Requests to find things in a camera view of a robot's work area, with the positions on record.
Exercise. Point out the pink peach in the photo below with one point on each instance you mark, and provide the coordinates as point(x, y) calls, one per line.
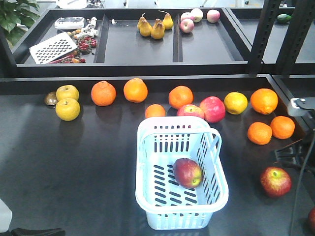
point(213, 16)
point(186, 25)

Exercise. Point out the small orange front left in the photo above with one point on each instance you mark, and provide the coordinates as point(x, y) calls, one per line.
point(259, 133)

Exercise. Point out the yellow brown pear middle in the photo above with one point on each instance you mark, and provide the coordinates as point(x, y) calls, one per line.
point(158, 30)

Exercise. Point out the large orange with navel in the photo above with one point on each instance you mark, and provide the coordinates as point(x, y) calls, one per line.
point(264, 101)

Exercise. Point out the small orange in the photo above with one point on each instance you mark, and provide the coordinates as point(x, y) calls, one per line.
point(259, 133)
point(155, 110)
point(282, 127)

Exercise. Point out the pink red apple right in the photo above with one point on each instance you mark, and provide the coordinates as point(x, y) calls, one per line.
point(213, 108)

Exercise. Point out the yellow brown pear left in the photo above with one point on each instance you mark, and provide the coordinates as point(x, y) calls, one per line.
point(144, 26)

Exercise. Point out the green potted plant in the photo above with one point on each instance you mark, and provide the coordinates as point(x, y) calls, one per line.
point(14, 12)

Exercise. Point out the yellow brown pear right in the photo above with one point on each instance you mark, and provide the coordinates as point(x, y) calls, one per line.
point(167, 21)

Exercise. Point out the pink red apple left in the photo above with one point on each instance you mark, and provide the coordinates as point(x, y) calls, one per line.
point(191, 110)

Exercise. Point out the black gripper finger holding basket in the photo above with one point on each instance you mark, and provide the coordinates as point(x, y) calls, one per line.
point(46, 232)

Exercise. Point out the pink peach front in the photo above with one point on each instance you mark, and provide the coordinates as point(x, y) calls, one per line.
point(186, 25)

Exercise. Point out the pink peach right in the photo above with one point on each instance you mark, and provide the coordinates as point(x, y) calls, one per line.
point(213, 16)

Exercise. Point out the pink red apple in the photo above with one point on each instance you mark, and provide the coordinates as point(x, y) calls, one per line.
point(191, 110)
point(213, 108)

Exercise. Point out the white perforated tray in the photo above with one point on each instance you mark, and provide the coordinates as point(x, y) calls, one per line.
point(52, 48)

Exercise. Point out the pale peach rear middle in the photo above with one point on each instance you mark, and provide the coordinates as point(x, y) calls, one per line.
point(197, 15)

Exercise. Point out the white electronic device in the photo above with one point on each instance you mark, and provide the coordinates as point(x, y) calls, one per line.
point(69, 23)

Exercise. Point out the brown mushroom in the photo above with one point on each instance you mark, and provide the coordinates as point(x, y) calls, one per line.
point(51, 99)

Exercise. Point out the yellow orange citrus fruit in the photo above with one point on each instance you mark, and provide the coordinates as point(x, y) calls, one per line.
point(235, 103)

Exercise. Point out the green avocado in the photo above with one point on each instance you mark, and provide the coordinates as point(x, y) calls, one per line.
point(283, 18)

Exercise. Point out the yellow apple rear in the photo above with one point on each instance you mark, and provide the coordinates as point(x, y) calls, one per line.
point(67, 91)

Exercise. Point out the yellow brown pear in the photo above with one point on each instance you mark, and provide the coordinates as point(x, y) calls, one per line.
point(144, 26)
point(167, 21)
point(158, 30)

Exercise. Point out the red yellow apple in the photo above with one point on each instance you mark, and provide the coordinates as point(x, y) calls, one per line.
point(311, 220)
point(187, 173)
point(275, 181)

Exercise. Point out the orange behind pink apples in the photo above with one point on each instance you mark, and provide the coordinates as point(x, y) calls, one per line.
point(180, 96)

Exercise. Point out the small orange front right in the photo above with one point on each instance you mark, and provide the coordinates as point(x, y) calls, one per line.
point(282, 127)

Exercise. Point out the black wooden fruit display stand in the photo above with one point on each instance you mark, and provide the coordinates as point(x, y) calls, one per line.
point(79, 175)

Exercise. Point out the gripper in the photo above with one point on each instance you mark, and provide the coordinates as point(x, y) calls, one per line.
point(299, 154)

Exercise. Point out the light blue plastic basket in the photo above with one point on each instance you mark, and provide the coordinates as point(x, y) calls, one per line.
point(168, 205)

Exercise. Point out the bumpy orange far left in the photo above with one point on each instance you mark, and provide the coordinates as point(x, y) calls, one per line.
point(103, 93)

